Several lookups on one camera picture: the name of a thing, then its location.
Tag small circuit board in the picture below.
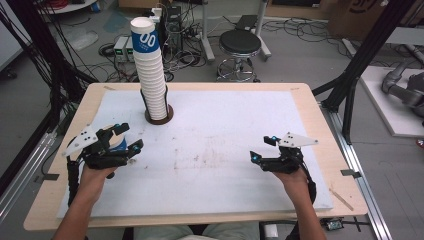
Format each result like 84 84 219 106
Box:
321 218 344 232

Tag person's left hand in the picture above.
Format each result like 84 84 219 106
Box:
79 164 118 203

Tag aluminium rail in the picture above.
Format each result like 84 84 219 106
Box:
0 131 58 218
321 103 394 240

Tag white foam mat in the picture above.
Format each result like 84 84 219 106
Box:
57 89 334 219

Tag black frame post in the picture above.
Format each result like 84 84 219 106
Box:
313 0 418 144
6 0 98 134

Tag thin wooden stick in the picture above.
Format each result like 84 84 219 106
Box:
329 188 355 212

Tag white platform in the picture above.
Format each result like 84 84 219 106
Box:
359 64 424 138

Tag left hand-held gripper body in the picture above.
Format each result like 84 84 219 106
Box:
62 124 130 170

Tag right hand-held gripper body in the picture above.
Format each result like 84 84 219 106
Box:
259 132 319 174

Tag black computer tower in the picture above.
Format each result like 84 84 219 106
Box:
159 4 184 51

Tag printed cardboard box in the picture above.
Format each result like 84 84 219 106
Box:
329 0 383 38

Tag person's right hand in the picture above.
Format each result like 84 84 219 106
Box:
271 166 311 201

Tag stack of white paper cups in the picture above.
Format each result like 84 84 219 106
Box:
129 16 169 122

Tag black wire cup holder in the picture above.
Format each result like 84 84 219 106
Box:
139 84 175 126

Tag person's legs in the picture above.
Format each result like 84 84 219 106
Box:
133 221 261 240

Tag grey bench power supply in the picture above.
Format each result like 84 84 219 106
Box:
113 35 129 63
124 36 136 63

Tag black round seat stool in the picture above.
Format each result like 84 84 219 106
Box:
216 29 263 84

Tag black tape piece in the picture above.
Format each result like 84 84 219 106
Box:
340 169 363 179
34 173 60 183

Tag blue banded white paper cup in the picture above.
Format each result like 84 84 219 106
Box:
102 124 128 153

